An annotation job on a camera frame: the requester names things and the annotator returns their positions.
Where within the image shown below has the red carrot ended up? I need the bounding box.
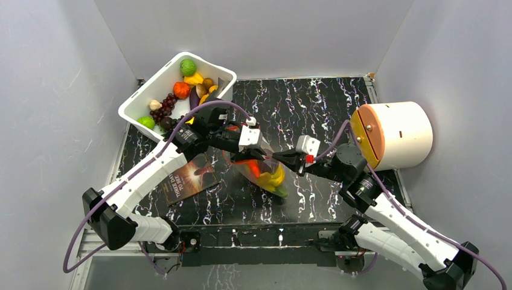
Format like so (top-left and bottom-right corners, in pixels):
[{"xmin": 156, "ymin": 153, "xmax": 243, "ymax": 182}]
[{"xmin": 247, "ymin": 159, "xmax": 261, "ymax": 179}]

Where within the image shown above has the clear zip top bag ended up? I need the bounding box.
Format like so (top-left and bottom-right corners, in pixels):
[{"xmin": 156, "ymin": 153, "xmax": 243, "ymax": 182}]
[{"xmin": 223, "ymin": 151, "xmax": 289, "ymax": 198}]

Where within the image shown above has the yellow banana bunch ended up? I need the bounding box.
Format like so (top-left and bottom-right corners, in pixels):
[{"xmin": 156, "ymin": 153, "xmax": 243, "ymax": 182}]
[{"xmin": 257, "ymin": 165, "xmax": 285, "ymax": 193}]

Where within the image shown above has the green leafy vegetable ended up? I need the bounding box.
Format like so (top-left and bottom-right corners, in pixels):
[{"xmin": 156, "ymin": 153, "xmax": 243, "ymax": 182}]
[{"xmin": 273, "ymin": 184, "xmax": 289, "ymax": 199}]

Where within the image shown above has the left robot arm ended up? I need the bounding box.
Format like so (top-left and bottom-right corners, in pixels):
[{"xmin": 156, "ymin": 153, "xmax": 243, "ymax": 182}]
[{"xmin": 82, "ymin": 99, "xmax": 266, "ymax": 251}]

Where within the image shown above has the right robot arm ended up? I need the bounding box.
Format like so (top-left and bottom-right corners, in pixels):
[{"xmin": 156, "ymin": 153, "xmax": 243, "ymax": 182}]
[{"xmin": 272, "ymin": 143, "xmax": 479, "ymax": 289}]

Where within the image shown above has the dark book with orange cover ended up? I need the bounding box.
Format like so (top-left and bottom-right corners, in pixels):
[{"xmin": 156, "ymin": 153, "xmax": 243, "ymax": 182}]
[{"xmin": 158, "ymin": 153, "xmax": 220, "ymax": 206}]

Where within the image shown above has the dark brown round fruit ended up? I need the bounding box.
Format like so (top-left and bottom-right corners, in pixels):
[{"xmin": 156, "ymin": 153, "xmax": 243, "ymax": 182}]
[{"xmin": 159, "ymin": 117, "xmax": 175, "ymax": 131}]

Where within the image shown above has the orange round persimmon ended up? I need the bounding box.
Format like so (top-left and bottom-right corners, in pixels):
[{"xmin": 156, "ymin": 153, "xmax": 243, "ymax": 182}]
[{"xmin": 173, "ymin": 82, "xmax": 191, "ymax": 100}]

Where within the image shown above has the red grape bunch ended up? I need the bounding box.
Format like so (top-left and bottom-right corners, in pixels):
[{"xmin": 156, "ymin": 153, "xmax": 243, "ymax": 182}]
[{"xmin": 150, "ymin": 93, "xmax": 178, "ymax": 124}]

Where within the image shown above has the round cylinder with coloured lid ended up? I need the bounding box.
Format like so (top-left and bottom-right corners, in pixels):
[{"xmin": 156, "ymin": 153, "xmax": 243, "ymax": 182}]
[{"xmin": 350, "ymin": 101, "xmax": 433, "ymax": 171}]

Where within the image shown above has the black base bar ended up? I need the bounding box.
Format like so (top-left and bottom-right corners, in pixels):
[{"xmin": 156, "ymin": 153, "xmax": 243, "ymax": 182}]
[{"xmin": 183, "ymin": 222, "xmax": 351, "ymax": 267}]

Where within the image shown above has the white garlic bulb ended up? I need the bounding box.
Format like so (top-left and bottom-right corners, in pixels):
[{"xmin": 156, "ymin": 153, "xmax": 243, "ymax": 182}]
[{"xmin": 149, "ymin": 100, "xmax": 162, "ymax": 111}]

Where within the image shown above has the small green round fruit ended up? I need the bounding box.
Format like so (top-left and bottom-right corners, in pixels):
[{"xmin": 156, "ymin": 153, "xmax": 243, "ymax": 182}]
[{"xmin": 137, "ymin": 116, "xmax": 156, "ymax": 130}]

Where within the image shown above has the white plastic bin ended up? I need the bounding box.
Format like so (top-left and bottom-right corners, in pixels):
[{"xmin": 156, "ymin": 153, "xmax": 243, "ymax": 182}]
[{"xmin": 118, "ymin": 52, "xmax": 237, "ymax": 143}]

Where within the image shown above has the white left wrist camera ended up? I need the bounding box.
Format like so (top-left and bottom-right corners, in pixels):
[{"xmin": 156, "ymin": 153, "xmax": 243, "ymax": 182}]
[{"xmin": 238, "ymin": 117, "xmax": 263, "ymax": 152}]

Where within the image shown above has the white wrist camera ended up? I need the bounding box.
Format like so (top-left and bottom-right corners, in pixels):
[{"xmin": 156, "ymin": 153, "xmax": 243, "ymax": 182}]
[
  {"xmin": 238, "ymin": 117, "xmax": 263, "ymax": 152},
  {"xmin": 295, "ymin": 135, "xmax": 321, "ymax": 166}
]

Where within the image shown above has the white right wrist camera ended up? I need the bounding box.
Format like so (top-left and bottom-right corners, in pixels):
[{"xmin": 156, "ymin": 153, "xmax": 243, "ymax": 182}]
[{"xmin": 295, "ymin": 135, "xmax": 321, "ymax": 166}]

